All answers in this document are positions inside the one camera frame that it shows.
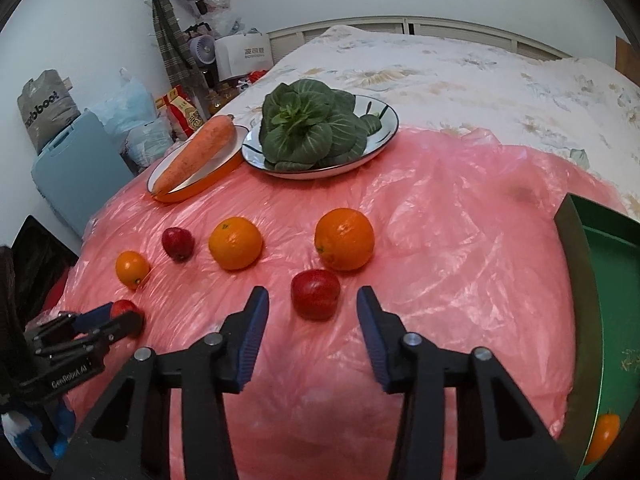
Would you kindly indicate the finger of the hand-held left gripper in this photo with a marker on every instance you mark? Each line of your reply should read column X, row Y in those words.
column 120, row 327
column 95, row 316

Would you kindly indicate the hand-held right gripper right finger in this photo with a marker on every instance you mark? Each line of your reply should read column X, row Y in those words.
column 375, row 340

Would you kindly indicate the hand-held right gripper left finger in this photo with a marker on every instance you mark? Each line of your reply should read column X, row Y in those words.
column 252, row 340

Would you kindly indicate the small red fruit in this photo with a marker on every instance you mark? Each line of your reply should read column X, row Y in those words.
column 124, row 308

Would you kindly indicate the small orange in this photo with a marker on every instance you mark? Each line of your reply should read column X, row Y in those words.
column 132, row 270

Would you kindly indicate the large red apple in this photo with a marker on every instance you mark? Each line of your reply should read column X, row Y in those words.
column 316, row 294

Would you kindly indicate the medium orange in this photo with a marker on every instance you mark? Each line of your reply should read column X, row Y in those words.
column 235, row 243

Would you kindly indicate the small red apple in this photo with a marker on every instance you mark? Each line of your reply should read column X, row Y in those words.
column 177, row 243

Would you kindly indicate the large orange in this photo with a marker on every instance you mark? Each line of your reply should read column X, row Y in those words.
column 344, row 239

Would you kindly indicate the green tray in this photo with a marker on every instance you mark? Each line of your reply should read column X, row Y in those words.
column 615, row 310

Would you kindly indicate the pink plastic sheet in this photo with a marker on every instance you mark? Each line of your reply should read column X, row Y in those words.
column 450, row 260

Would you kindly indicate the blue folding board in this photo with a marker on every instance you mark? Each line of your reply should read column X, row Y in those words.
column 75, row 175

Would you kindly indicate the orange-rimmed white plate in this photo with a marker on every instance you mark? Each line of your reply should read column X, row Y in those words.
column 220, row 162

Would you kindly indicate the white plastic bag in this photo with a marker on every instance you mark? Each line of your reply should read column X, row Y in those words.
column 147, row 142

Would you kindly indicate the carrot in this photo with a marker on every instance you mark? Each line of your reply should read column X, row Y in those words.
column 200, row 150

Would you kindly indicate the light blue plastic bag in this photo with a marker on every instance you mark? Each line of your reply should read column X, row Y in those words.
column 125, row 102

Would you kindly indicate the grey bag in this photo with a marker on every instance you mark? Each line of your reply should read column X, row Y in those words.
column 45, row 105

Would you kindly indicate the white patterned plate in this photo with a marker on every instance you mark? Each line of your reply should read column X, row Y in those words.
column 385, row 120

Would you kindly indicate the green bok choy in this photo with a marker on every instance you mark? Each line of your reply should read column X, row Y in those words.
column 305, row 125

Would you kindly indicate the red yellow snack bag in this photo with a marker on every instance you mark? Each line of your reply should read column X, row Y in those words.
column 182, row 112

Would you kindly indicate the cooking oil bottle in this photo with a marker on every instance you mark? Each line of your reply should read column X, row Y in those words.
column 229, row 94
column 216, row 102

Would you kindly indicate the white paper bag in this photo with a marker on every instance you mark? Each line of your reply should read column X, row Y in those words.
column 245, row 55

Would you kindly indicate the plaid scarf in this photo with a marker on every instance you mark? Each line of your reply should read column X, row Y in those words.
column 167, row 35

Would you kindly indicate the white slatted panel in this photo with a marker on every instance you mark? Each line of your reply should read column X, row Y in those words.
column 380, row 22

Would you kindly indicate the clear plastic bag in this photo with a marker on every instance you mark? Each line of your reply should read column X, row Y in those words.
column 222, row 10

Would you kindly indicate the wooden headboard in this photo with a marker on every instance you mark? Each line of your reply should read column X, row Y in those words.
column 627, row 60

